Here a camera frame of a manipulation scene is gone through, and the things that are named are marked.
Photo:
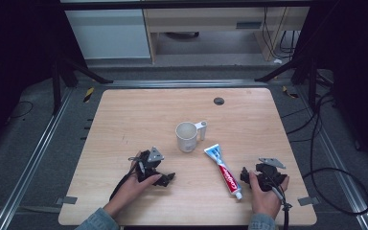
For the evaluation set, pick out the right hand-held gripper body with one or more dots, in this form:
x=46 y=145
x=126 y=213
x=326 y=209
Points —
x=268 y=175

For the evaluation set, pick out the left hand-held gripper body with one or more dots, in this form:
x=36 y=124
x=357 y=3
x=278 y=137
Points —
x=147 y=163

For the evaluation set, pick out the toothpaste tube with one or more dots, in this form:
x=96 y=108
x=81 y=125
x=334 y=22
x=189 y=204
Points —
x=225 y=174

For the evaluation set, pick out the person's right hand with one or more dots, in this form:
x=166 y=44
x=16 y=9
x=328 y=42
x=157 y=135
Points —
x=265 y=199

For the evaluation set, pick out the person's left hand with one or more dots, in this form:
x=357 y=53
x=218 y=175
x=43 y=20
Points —
x=131 y=191

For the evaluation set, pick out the grey tape strip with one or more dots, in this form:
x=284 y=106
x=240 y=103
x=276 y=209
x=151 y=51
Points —
x=67 y=200
x=308 y=201

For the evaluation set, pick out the yellow black hazard tape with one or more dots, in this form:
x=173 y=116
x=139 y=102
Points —
x=290 y=92
x=88 y=95

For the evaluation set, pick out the black metal stand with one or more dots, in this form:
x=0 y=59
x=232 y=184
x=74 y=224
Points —
x=311 y=76
x=57 y=86

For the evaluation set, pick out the white cabinet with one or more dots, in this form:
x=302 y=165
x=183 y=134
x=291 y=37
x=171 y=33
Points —
x=108 y=33

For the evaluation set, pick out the aluminium floor rail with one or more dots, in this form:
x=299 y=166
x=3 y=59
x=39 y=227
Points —
x=185 y=83
x=338 y=172
x=28 y=166

